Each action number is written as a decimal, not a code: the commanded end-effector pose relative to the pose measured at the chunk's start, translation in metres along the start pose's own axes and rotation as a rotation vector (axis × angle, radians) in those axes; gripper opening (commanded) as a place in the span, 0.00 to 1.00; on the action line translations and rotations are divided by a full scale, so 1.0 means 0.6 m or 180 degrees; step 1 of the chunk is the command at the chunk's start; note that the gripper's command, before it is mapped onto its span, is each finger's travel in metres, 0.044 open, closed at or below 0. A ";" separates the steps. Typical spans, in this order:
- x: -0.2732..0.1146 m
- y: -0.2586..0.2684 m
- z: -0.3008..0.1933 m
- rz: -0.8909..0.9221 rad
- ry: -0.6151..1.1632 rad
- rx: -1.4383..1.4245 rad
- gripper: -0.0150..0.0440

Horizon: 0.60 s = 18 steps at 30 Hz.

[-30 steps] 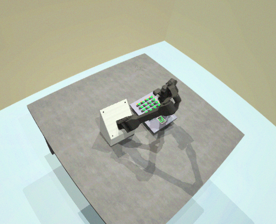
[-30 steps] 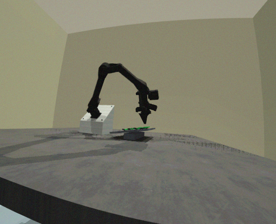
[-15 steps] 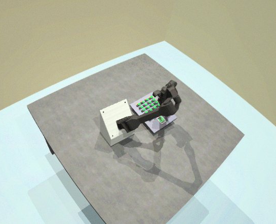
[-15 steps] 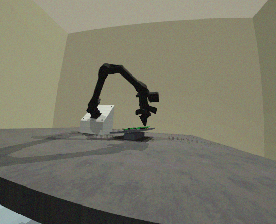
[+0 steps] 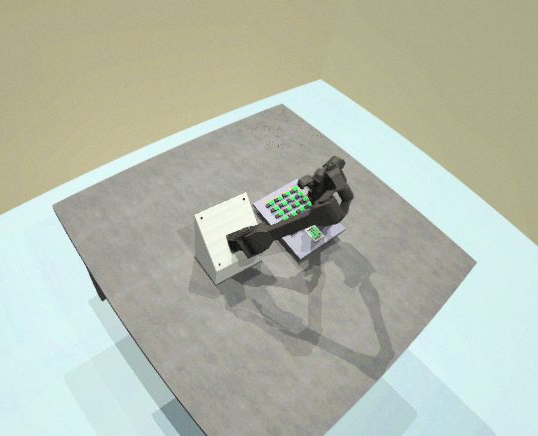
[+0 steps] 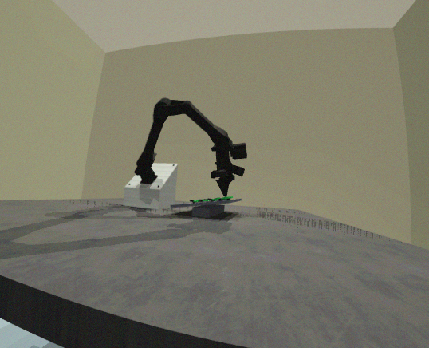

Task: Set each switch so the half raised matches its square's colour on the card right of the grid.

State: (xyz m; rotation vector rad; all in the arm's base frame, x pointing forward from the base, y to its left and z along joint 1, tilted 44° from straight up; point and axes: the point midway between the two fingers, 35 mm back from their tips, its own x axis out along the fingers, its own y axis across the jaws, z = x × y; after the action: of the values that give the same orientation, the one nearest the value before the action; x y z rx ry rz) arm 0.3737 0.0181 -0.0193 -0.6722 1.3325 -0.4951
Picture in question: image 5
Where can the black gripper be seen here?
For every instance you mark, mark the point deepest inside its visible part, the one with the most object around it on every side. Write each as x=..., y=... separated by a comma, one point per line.
x=314, y=193

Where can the grey switch panel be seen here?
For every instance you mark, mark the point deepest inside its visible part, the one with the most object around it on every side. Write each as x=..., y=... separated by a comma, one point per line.
x=289, y=201

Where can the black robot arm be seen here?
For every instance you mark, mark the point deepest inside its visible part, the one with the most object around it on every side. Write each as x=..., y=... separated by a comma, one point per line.
x=326, y=211

